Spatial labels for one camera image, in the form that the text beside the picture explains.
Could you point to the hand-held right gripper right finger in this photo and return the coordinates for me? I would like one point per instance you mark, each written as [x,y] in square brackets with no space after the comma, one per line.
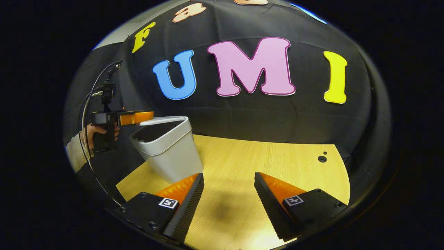
[274,211]

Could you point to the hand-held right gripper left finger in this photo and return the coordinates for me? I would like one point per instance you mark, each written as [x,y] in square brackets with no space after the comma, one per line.
[187,211]

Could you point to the white desktop garbage bin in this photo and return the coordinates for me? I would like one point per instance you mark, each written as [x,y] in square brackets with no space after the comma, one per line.
[173,156]

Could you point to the black backdrop cloth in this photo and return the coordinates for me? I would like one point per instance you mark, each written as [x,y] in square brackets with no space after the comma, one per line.
[242,114]

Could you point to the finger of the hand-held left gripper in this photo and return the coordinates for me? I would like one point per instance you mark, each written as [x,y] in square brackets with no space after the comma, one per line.
[135,118]

